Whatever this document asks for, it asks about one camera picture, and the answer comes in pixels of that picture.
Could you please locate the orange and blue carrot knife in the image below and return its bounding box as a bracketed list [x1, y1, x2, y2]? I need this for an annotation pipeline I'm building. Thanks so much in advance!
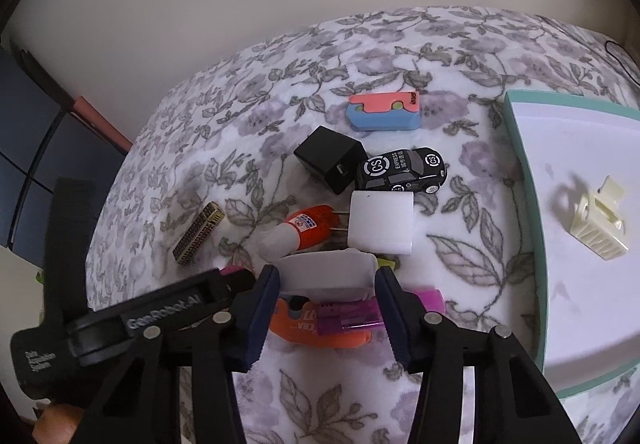
[269, 297, 375, 350]

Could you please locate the person's left hand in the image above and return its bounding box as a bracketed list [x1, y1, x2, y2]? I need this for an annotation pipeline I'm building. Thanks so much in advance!
[37, 405, 81, 444]

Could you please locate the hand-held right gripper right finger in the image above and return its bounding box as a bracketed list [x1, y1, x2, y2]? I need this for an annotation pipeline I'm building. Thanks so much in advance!
[375, 268, 584, 444]

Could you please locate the white charger plug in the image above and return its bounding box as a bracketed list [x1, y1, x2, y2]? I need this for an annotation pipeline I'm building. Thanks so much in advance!
[334, 190, 417, 256]

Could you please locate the dark blue cabinet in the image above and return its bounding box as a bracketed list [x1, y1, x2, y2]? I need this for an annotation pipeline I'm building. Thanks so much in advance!
[0, 47, 132, 250]

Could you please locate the white tray with teal rim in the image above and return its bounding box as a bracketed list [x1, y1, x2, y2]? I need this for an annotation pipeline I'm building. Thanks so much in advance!
[503, 90, 640, 400]

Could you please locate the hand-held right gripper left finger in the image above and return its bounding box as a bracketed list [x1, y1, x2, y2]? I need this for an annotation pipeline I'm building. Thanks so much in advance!
[75, 264, 282, 444]

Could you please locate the black toy car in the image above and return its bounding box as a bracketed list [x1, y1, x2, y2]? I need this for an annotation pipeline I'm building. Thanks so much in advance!
[355, 147, 448, 195]

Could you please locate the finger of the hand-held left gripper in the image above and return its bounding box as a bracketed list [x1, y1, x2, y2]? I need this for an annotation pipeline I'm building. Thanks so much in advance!
[214, 268, 259, 312]

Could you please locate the orange and white glue bottle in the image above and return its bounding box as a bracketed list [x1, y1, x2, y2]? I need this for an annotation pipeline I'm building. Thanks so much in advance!
[257, 205, 345, 258]

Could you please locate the small pink and blue toy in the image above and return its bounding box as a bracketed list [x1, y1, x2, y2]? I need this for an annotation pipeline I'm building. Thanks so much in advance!
[346, 89, 421, 132]

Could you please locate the cream hair clip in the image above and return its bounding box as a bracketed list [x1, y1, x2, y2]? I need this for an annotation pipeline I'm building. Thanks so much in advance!
[569, 175, 629, 261]

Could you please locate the black charger cube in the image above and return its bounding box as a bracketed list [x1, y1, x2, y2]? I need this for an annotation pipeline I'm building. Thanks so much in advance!
[293, 125, 369, 195]

